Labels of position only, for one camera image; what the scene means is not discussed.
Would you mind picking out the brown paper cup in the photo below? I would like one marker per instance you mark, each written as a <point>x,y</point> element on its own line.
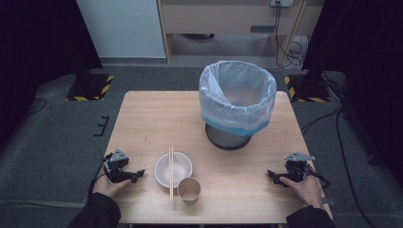
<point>189,190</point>

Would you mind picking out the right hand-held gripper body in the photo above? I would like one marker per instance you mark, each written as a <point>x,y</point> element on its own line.
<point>297,169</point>

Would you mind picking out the beige office desk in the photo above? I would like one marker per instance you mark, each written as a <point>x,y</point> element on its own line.
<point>218,19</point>

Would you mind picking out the translucent blue bin bag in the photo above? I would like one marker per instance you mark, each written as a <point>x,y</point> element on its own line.
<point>234,110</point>

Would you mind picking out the white disposable bowl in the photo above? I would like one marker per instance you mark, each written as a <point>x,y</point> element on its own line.
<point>182,167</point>

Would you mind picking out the stand base with hazard tape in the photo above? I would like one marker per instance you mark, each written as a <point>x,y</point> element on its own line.
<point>92,88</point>
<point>309,91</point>

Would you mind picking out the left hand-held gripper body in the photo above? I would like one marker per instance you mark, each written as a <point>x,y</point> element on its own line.
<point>116,161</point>

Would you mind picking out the black mesh trash bin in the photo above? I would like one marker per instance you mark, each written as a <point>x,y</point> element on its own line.
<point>226,141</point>

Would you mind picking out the person's left hand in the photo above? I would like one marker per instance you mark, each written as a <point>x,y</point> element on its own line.
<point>107,187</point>

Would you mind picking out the white wall socket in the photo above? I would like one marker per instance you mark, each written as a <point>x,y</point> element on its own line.
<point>283,2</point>

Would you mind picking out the white cabinet panel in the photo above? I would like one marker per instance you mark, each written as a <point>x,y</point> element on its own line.
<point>123,28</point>

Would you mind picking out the wooden chopstick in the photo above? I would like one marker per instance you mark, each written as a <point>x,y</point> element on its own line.
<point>172,164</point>
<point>169,177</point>

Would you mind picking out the person's right hand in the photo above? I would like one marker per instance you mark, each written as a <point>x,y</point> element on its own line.
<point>305,191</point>

